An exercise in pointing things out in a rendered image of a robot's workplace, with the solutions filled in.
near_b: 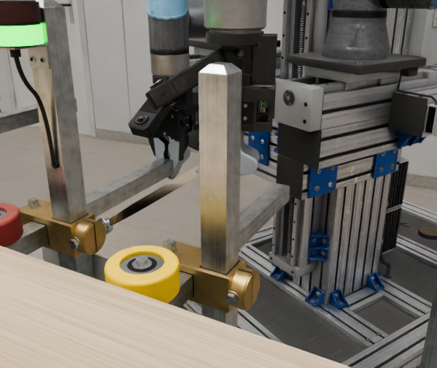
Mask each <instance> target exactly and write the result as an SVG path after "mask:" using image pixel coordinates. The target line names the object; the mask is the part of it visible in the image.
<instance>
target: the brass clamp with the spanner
mask: <svg viewBox="0 0 437 368"><path fill-rule="evenodd" d="M39 203H41V204H42V206H41V207H39V208H36V209H29V208H27V205H26V206H24V207H21V208H19V210H20V215H21V220H22V224H23V225H25V224H27V223H29V222H31V221H33V222H36V223H40V224H43V225H46V229H47V238H48V244H46V245H44V246H43V247H45V248H49V249H51V250H55V251H58V252H60V253H64V254H67V255H70V256H73V257H75V256H78V255H79V254H81V253H86V254H88V255H93V254H95V253H97V252H98V251H100V249H101V248H102V246H103V245H104V242H105V239H106V235H107V232H106V228H105V225H104V224H103V223H102V222H101V221H96V218H95V214H94V213H91V212H88V214H87V215H85V216H83V217H81V218H79V219H78V220H76V221H74V222H72V223H67V222H65V221H60V220H58V219H54V218H53V212H52V207H51V202H48V201H45V200H42V199H39Z"/></svg>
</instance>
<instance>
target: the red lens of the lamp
mask: <svg viewBox="0 0 437 368"><path fill-rule="evenodd" d="M36 22H42V17H41V12H40V6H39V1H36V2H0V23H36Z"/></svg>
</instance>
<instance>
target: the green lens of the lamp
mask: <svg viewBox="0 0 437 368"><path fill-rule="evenodd" d="M44 43H45V41H44V34H43V28H42V24H41V23H40V24H39V25H32V26H0V46H2V47H16V46H30V45H41V44H44Z"/></svg>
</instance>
